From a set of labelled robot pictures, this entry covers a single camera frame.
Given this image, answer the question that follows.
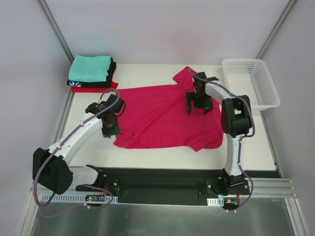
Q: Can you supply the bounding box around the pink t shirt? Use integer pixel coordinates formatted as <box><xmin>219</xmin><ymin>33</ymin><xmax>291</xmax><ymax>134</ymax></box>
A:
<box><xmin>114</xmin><ymin>66</ymin><xmax>224</xmax><ymax>151</ymax></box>

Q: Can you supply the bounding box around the white plastic laundry basket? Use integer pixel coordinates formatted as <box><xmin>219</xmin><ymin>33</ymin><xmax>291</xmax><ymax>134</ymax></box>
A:
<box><xmin>222</xmin><ymin>59</ymin><xmax>281</xmax><ymax>111</ymax></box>

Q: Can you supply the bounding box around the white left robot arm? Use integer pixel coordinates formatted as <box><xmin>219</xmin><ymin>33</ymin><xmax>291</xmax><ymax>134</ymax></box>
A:
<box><xmin>32</xmin><ymin>94</ymin><xmax>126</xmax><ymax>195</ymax></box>

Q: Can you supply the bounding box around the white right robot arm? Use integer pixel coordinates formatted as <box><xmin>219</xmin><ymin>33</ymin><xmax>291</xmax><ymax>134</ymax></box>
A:
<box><xmin>186</xmin><ymin>68</ymin><xmax>255</xmax><ymax>196</ymax></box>

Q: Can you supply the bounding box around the black folded t shirt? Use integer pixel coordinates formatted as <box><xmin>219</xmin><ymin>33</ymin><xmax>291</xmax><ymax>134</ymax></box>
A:
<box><xmin>67</xmin><ymin>57</ymin><xmax>117</xmax><ymax>88</ymax></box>

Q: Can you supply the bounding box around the red folded t shirt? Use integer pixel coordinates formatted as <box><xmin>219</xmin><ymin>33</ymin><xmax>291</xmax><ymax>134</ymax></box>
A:
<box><xmin>71</xmin><ymin>82</ymin><xmax>119</xmax><ymax>93</ymax></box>

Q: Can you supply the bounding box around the teal folded t shirt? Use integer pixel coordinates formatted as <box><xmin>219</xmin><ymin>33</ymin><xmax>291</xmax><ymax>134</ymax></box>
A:
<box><xmin>68</xmin><ymin>55</ymin><xmax>111</xmax><ymax>83</ymax></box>

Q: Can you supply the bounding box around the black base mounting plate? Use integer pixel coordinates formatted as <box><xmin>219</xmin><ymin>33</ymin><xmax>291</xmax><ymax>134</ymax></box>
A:
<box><xmin>75</xmin><ymin>167</ymin><xmax>255</xmax><ymax>205</ymax></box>

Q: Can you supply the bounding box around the left white cable duct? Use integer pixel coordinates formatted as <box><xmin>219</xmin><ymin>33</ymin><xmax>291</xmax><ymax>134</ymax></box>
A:
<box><xmin>51</xmin><ymin>194</ymin><xmax>118</xmax><ymax>204</ymax></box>

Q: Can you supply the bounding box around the white cable duct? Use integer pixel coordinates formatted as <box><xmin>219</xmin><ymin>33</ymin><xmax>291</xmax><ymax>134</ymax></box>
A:
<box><xmin>207</xmin><ymin>197</ymin><xmax>224</xmax><ymax>207</ymax></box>
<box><xmin>51</xmin><ymin>194</ymin><xmax>118</xmax><ymax>204</ymax></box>

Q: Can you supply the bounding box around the right white cable duct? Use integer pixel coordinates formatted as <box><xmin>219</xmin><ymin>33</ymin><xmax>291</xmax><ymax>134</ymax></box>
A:
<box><xmin>207</xmin><ymin>197</ymin><xmax>224</xmax><ymax>207</ymax></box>

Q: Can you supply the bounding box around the aluminium frame rail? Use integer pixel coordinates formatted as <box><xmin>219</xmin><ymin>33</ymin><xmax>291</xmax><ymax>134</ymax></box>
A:
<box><xmin>31</xmin><ymin>172</ymin><xmax>298</xmax><ymax>199</ymax></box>

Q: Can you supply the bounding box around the right aluminium corner post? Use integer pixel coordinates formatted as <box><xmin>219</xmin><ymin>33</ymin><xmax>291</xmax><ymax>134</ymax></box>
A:
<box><xmin>255</xmin><ymin>0</ymin><xmax>299</xmax><ymax>59</ymax></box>

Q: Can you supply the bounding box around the aluminium corner post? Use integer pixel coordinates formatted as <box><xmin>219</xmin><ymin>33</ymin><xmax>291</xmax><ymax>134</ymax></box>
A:
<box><xmin>37</xmin><ymin>0</ymin><xmax>74</xmax><ymax>64</ymax></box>
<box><xmin>255</xmin><ymin>0</ymin><xmax>299</xmax><ymax>59</ymax></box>

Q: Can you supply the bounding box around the left aluminium corner post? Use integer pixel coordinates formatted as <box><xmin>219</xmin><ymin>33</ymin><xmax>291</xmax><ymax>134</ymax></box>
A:
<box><xmin>37</xmin><ymin>0</ymin><xmax>74</xmax><ymax>64</ymax></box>

